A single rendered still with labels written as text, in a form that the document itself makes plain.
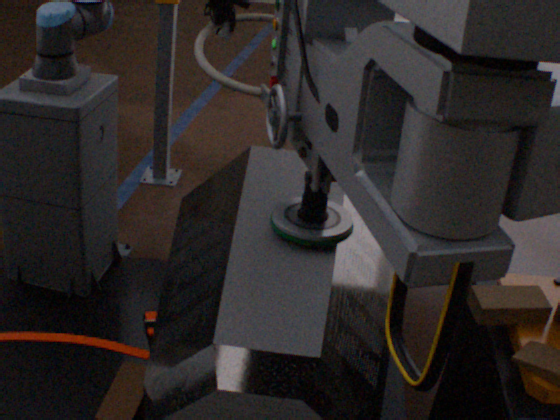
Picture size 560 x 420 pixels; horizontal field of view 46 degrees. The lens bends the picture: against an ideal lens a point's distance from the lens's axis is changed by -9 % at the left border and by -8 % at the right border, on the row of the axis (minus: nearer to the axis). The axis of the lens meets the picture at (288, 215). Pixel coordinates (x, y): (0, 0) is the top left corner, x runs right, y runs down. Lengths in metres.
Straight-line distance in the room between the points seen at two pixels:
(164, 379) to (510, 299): 0.85
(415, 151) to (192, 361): 0.71
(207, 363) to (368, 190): 0.52
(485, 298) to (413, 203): 0.68
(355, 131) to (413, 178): 0.24
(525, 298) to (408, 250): 0.74
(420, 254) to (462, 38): 0.37
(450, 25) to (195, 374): 0.94
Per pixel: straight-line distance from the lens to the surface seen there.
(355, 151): 1.31
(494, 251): 1.16
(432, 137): 1.05
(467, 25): 0.88
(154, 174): 3.92
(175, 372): 1.57
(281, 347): 1.51
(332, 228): 1.86
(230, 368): 1.49
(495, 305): 1.73
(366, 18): 1.63
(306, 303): 1.65
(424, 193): 1.09
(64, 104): 2.62
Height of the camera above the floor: 1.76
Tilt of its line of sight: 29 degrees down
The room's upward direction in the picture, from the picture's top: 6 degrees clockwise
